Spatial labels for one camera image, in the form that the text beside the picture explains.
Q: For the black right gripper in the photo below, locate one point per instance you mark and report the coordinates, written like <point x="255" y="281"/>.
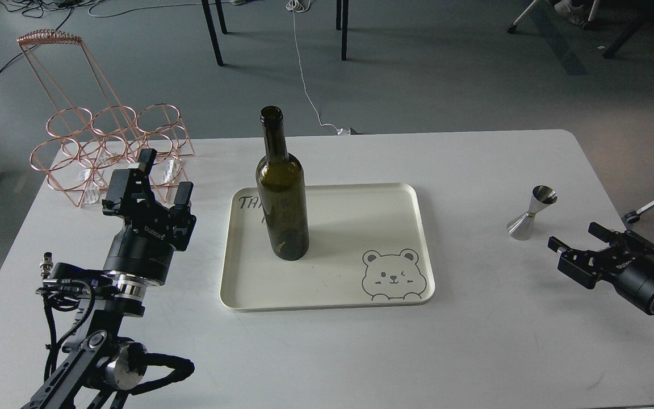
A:
<point x="635" y="282"/>

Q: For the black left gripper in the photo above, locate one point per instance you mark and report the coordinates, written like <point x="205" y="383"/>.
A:
<point x="151" y="233"/>

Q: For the steel double jigger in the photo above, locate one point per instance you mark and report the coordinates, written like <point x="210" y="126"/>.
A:
<point x="522" y="227"/>

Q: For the dark green wine bottle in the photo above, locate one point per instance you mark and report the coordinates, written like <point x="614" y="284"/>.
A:
<point x="281" y="188"/>

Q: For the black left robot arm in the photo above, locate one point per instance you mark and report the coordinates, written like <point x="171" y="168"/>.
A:
<point x="84" y="307"/>

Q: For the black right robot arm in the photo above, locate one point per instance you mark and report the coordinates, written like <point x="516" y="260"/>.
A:
<point x="616" y="260"/>

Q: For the white chair leg with caster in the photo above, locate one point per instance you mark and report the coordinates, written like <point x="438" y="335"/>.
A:
<point x="634" y="216"/>

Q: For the black table legs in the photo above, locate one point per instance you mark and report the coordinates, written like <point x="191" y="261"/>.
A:
<point x="213" y="12"/>

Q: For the cream bear serving tray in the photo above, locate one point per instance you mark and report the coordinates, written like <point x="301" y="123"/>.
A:
<point x="368" y="248"/>

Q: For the black table leg pair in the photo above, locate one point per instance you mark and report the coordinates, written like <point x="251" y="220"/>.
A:
<point x="342" y="25"/>

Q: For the copper wire wine rack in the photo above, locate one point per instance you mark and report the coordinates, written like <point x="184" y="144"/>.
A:
<point x="87" y="142"/>

